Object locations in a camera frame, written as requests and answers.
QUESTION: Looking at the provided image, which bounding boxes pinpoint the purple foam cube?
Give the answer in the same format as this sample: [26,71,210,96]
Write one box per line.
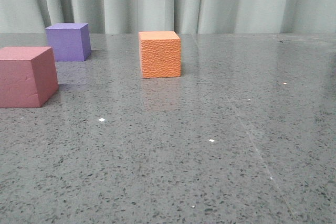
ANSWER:
[46,23,91,61]

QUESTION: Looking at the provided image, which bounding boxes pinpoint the orange foam cube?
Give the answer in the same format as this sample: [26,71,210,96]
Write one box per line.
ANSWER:
[139,31,181,78]

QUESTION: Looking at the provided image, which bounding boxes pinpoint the pale green curtain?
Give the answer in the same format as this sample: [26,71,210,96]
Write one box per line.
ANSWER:
[1,0,335,34]

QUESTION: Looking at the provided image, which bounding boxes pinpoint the red foam cube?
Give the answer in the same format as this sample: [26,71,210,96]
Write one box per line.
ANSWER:
[1,46,58,108]

